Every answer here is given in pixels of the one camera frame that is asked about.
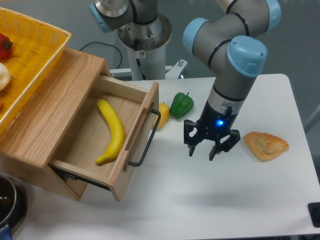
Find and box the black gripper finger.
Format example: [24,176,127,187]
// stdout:
[183,119,199,157]
[209,129,241,161]

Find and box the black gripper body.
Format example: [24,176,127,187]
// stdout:
[197,101,238,143]

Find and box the wooden top drawer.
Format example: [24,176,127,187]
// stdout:
[49,75,159,201]

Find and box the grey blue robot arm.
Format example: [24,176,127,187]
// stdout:
[89,0,282,159]

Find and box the wooden drawer cabinet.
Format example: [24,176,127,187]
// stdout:
[0,48,109,201]

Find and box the green toy bell pepper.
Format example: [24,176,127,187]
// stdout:
[170,92,194,119]

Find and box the yellow toy bell pepper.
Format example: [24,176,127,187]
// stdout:
[157,102,170,130]

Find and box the toy pastry turnover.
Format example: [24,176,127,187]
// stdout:
[243,131,290,162]

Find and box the yellow toy banana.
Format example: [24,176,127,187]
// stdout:
[95,99,126,165]

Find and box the black table corner device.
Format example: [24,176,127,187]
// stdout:
[307,202,320,228]

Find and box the yellow plastic basket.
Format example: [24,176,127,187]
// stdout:
[0,7,72,131]

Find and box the white toy onion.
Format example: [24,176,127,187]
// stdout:
[0,63,11,90]

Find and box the dark metal pot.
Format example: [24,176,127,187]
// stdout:
[0,174,29,240]

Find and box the red toy pepper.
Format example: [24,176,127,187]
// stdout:
[0,33,13,59]

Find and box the black cable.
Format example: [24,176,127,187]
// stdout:
[78,40,123,71]

